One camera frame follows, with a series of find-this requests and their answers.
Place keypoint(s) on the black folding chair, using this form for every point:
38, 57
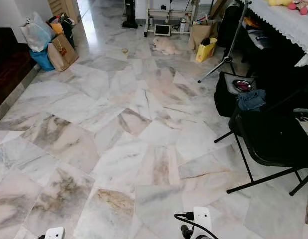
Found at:
276, 139

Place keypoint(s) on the black backpack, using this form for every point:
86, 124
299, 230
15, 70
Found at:
224, 97

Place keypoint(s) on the blue jeans cloth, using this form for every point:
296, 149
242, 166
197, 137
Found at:
251, 99

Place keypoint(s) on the metal bowl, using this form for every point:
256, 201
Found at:
242, 85

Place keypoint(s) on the black tripod stand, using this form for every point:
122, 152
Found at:
228, 59

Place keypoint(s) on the yellow bag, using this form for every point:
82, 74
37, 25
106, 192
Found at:
206, 50

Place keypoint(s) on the small cream dog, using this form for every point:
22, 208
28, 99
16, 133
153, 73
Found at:
165, 46

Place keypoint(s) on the brown paper bag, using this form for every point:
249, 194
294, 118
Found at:
200, 34
63, 53

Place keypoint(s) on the small white screen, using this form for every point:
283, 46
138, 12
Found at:
162, 30

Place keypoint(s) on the white metal rack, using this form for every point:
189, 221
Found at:
166, 15

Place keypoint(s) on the black fan base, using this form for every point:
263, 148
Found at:
130, 16

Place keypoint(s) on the blue bag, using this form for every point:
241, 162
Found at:
43, 59

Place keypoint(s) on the table with white cloth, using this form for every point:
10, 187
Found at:
286, 20

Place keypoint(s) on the black open bag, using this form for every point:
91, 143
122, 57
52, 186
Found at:
67, 26

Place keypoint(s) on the yellow plush toy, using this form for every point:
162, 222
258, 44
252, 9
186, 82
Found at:
279, 2

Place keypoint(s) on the white plastic bag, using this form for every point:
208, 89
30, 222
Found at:
37, 32

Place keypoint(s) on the pink plush toy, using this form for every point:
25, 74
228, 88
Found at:
302, 6

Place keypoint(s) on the wooden louvered door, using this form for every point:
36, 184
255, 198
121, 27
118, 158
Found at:
62, 7

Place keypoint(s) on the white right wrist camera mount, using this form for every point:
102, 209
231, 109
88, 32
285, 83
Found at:
203, 219

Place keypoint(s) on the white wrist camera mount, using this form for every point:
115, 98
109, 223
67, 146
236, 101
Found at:
55, 233
203, 219

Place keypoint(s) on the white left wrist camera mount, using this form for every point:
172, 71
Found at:
55, 233

